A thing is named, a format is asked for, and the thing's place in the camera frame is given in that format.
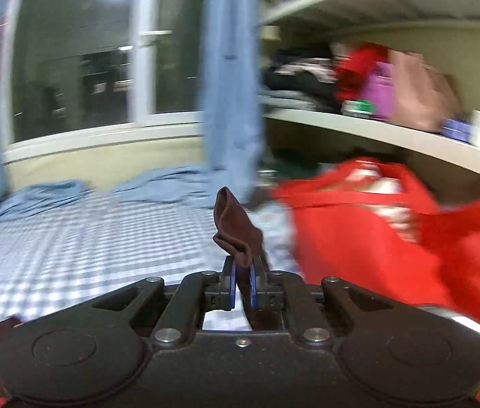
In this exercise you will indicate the pink handbag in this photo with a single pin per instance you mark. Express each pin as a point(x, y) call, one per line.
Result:
point(423, 98)

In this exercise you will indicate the blue white checked bedsheet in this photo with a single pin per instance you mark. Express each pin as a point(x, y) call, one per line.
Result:
point(76, 252)

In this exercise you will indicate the purple bag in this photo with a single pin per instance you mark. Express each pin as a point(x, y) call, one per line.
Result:
point(379, 91)

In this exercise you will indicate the red fabric tote bag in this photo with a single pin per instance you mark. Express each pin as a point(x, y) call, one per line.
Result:
point(378, 229)

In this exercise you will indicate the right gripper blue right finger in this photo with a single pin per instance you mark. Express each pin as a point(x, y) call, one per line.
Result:
point(258, 282)

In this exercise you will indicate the right blue star curtain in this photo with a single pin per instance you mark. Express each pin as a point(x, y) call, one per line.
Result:
point(231, 120)

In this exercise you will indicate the white framed window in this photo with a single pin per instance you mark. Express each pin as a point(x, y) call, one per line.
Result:
point(81, 74)

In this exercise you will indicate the dark maroon graphic sweatshirt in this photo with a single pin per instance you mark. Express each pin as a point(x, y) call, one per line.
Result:
point(85, 353)

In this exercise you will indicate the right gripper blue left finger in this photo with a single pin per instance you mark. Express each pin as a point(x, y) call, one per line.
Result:
point(228, 284)

